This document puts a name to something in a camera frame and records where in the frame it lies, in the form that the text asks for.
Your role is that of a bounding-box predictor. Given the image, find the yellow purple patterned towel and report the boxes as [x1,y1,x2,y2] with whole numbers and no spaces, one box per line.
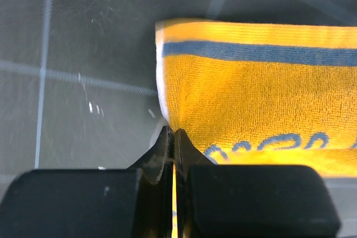
[156,19,356,237]

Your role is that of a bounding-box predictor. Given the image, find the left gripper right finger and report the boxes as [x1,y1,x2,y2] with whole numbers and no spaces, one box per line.
[174,129,341,237]

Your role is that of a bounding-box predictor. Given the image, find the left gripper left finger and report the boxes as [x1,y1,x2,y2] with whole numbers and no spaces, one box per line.
[1,127,173,237]

